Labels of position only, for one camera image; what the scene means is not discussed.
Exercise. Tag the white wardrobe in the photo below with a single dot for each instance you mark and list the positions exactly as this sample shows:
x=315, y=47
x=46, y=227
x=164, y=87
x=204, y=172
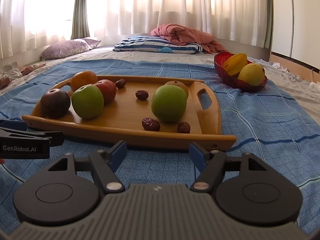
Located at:
x=296, y=30

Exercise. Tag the orange starfruit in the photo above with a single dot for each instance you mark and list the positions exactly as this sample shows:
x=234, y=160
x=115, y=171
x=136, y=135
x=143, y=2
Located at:
x=234, y=64

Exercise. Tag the large green apple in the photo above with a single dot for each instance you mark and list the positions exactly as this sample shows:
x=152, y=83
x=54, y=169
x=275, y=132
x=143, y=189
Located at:
x=169, y=103

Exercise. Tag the blue checked cloth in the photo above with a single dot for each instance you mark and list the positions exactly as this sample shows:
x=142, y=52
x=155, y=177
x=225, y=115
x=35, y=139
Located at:
x=271, y=124

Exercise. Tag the yellow mango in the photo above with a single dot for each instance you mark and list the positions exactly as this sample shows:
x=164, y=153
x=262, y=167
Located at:
x=252, y=73

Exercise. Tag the blue striped pillow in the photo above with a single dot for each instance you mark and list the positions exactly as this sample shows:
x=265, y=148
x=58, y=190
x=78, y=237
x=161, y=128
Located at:
x=156, y=44

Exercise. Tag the red date tray back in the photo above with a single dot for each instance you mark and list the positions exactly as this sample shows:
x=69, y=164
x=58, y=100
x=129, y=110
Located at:
x=120, y=83

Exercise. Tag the white sheer curtain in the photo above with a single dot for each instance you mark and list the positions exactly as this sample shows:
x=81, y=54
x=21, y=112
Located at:
x=32, y=24

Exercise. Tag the pink blanket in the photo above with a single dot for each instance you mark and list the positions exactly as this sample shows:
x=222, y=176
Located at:
x=181, y=35

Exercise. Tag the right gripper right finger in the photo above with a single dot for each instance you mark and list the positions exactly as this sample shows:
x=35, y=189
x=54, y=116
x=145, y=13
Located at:
x=212, y=166

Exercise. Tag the dark red plum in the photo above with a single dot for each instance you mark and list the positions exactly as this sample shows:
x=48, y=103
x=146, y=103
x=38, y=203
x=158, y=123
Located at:
x=55, y=103

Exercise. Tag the purple pillow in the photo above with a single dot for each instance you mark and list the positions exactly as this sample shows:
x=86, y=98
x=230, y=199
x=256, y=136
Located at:
x=62, y=49

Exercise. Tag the white crumpled cloth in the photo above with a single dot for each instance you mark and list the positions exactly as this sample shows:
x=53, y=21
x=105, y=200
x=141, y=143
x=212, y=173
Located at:
x=278, y=66

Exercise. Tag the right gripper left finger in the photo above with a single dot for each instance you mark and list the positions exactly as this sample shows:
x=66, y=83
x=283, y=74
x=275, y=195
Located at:
x=102, y=164

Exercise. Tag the orange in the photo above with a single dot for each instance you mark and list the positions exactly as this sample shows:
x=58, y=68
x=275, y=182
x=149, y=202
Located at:
x=179, y=84
x=83, y=78

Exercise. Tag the green drape curtain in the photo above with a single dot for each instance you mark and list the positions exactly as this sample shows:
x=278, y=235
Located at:
x=80, y=23

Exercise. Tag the red date tray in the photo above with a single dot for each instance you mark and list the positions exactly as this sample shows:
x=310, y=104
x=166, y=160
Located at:
x=120, y=83
x=142, y=95

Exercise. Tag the dried red date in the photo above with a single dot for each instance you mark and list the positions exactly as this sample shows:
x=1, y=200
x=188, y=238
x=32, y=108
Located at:
x=150, y=124

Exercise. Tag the wooden serving tray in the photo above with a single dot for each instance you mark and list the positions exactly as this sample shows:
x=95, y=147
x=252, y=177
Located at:
x=122, y=119

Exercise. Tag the red apple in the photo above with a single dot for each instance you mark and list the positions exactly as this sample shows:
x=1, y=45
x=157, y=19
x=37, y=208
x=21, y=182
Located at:
x=108, y=90

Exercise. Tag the pink clothes at left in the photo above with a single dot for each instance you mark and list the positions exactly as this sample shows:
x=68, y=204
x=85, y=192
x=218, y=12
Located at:
x=11, y=72

